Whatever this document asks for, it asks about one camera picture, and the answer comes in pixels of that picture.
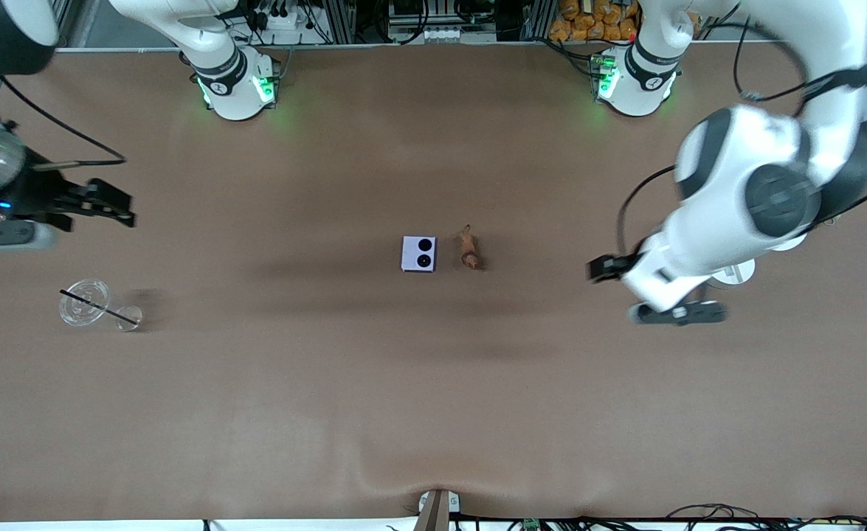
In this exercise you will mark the brown lion statue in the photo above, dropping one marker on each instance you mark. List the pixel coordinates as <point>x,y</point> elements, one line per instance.
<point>468,251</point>

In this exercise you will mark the clear glass cup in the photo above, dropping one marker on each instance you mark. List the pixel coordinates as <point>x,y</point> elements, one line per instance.
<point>79,310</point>

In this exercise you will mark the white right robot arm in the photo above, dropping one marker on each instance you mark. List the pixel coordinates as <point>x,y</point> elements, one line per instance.
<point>234,88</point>

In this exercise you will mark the small clear glass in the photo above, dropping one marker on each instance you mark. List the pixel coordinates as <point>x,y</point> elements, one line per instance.
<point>130,319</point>

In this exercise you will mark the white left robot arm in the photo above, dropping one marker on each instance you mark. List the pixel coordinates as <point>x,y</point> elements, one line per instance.
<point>736,169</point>

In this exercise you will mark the orange snack bags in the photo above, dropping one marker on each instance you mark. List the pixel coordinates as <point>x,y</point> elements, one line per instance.
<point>595,18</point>

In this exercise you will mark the white desk lamp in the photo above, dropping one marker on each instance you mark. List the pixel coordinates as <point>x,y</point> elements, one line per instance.
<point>736,274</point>

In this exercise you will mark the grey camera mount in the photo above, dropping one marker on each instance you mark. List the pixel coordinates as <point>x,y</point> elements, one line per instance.
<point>437,509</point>

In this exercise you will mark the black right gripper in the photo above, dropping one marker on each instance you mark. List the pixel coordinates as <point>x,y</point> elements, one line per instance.
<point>40,192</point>

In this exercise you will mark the white power strip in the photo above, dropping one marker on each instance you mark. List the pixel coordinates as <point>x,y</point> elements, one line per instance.
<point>285,18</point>

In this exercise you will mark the grey metal device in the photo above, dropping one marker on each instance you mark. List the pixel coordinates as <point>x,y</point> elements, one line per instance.
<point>429,29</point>

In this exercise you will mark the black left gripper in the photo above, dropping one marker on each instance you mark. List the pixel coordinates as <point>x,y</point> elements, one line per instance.
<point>606,268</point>

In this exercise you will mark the black straw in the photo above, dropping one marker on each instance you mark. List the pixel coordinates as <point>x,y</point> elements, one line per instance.
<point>101,307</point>

